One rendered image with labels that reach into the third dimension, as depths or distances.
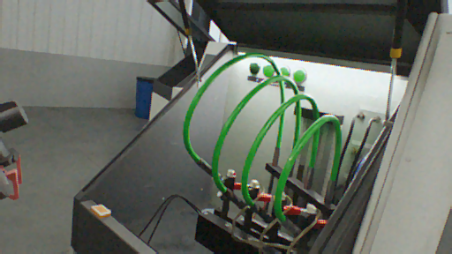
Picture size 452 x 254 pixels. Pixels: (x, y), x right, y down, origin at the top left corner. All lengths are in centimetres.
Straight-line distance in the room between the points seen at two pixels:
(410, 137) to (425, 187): 10
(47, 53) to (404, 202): 690
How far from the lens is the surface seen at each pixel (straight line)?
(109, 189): 110
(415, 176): 74
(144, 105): 697
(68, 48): 737
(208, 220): 95
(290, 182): 98
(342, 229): 71
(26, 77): 723
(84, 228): 106
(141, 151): 112
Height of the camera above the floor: 140
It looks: 11 degrees down
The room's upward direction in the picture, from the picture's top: 9 degrees clockwise
